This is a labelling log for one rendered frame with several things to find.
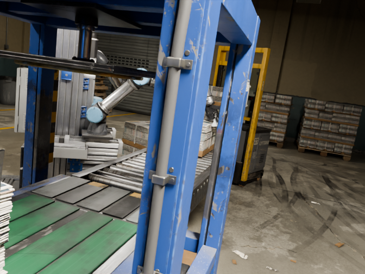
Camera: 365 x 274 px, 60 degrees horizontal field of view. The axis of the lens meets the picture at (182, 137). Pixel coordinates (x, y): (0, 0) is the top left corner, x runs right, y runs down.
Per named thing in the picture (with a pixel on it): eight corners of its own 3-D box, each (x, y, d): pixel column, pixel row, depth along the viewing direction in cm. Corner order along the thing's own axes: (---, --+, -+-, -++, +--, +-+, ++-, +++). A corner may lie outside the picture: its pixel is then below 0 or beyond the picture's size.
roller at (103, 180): (90, 181, 157) (90, 171, 156) (177, 204, 143) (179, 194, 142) (84, 183, 153) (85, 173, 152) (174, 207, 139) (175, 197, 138)
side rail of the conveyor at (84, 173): (169, 151, 276) (170, 138, 274) (175, 153, 274) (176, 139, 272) (68, 198, 150) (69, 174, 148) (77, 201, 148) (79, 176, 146)
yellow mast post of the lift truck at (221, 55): (200, 166, 470) (218, 45, 439) (203, 165, 476) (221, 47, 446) (205, 167, 464) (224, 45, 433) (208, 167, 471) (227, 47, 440)
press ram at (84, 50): (80, 62, 102) (84, 19, 100) (99, 64, 100) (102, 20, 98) (67, 60, 96) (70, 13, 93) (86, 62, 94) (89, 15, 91)
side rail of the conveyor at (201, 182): (225, 163, 261) (227, 149, 259) (231, 164, 259) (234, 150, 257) (165, 226, 135) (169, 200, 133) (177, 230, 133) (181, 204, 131)
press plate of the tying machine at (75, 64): (67, 68, 132) (68, 61, 132) (191, 86, 116) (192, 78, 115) (-75, 51, 81) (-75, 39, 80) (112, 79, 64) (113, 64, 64)
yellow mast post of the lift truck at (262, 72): (238, 179, 429) (261, 47, 398) (241, 178, 435) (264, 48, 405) (244, 181, 423) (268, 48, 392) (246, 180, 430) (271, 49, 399)
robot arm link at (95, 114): (96, 124, 235) (153, 78, 232) (93, 127, 220) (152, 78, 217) (86, 112, 232) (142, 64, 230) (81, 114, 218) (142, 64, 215)
